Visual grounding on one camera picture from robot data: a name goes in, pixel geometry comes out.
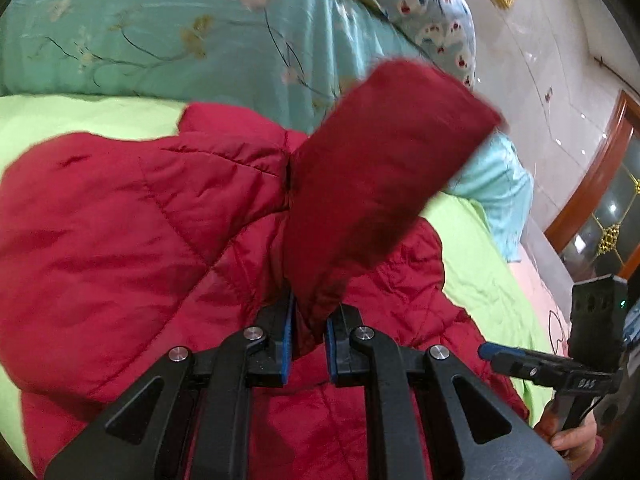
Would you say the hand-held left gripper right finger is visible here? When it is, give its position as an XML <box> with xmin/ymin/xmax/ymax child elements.
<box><xmin>324</xmin><ymin>304</ymin><xmax>573</xmax><ymax>480</ymax></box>

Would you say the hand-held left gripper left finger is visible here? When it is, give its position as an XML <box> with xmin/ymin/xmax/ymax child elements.
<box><xmin>44</xmin><ymin>294</ymin><xmax>301</xmax><ymax>480</ymax></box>

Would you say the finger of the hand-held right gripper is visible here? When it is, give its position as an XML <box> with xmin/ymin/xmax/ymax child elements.
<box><xmin>477</xmin><ymin>341</ymin><xmax>572</xmax><ymax>387</ymax></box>

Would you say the red quilted jacket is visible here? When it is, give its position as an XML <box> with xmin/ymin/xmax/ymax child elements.
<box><xmin>0</xmin><ymin>57</ymin><xmax>531</xmax><ymax>480</ymax></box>

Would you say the person's right hand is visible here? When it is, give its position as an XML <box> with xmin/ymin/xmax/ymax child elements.
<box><xmin>534</xmin><ymin>411</ymin><xmax>603</xmax><ymax>461</ymax></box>

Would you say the pink bed sheet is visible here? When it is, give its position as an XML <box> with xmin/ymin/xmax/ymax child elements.
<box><xmin>507</xmin><ymin>244</ymin><xmax>576</xmax><ymax>361</ymax></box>

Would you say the wooden door with glass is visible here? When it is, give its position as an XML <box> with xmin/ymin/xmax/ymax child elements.
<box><xmin>544</xmin><ymin>89</ymin><xmax>640</xmax><ymax>282</ymax></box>

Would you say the dark metal rod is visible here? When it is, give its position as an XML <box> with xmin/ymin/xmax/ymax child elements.
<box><xmin>594</xmin><ymin>56</ymin><xmax>640</xmax><ymax>95</ymax></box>

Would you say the light green bed sheet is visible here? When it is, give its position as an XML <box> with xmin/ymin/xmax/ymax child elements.
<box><xmin>0</xmin><ymin>92</ymin><xmax>557</xmax><ymax>480</ymax></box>

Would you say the teal floral quilt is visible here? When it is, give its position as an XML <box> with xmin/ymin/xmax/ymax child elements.
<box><xmin>0</xmin><ymin>0</ymin><xmax>535</xmax><ymax>263</ymax></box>

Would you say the blue printed pillow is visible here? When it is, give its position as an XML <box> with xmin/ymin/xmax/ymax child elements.
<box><xmin>300</xmin><ymin>0</ymin><xmax>477</xmax><ymax>92</ymax></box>

